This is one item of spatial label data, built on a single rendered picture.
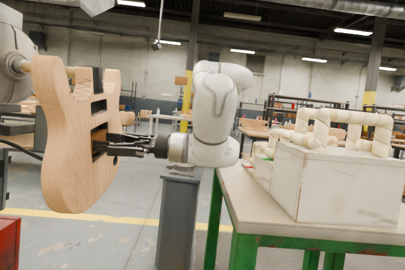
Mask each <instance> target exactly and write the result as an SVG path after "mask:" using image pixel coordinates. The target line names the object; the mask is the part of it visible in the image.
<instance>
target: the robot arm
mask: <svg viewBox="0 0 405 270"><path fill-rule="evenodd" d="M252 82H253V74H252V72H251V71H250V70H248V69H247V68H246V67H244V66H241V65H238V64H232V63H218V62H212V61H206V60H203V61H200V62H198V63H197V64H196V66H195V67H194V70H193V83H194V85H195V87H196V93H195V95H194V98H193V106H192V116H193V121H192V122H193V133H192V134H183V133H172V134H171V136H170V135H169V134H158V135H157V137H156V139H155V138H154V135H153V134H139V133H129V132H125V134H124V133H122V134H119V133H106V141H100V140H93V151H100V152H107V156H120V157H138V158H144V154H152V153H153V154H154V157H155V158H157V159H169V162H174V164H173V165H167V167H166V168H167V169H170V170H171V171H169V174H175V175H183V176H188V177H195V172H196V171H197V168H196V167H195V166H198V167H202V168H226V167H230V166H233V165H235V164H236V162H237V160H238V158H239V151H240V148H239V143H238V141H236V140H235V139H234V138H232V137H230V136H229V132H230V130H231V128H232V125H233V121H234V117H235V114H236V109H237V97H238V96H239V94H240V93H241V92H242V91H243V90H247V89H249V88H250V86H251V85H252ZM110 142H113V143H110ZM124 142H125V143H124ZM136 146H137V147H136Z"/></svg>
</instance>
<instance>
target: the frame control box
mask: <svg viewBox="0 0 405 270"><path fill-rule="evenodd" d="M47 140H48V126H47V121H46V117H45V114H44V111H43V109H42V107H41V105H36V115H35V126H34V146H33V151H35V152H45V149H46V144H47ZM0 142H1V143H5V144H7V145H10V146H12V147H14V148H16V149H18V150H20V151H22V152H24V153H26V154H28V155H30V156H32V157H34V158H35V159H38V160H40V161H43V157H41V156H39V155H37V154H35V153H33V152H31V151H29V150H28V149H26V148H24V147H22V146H20V145H18V144H16V143H14V142H11V141H9V140H6V139H0Z"/></svg>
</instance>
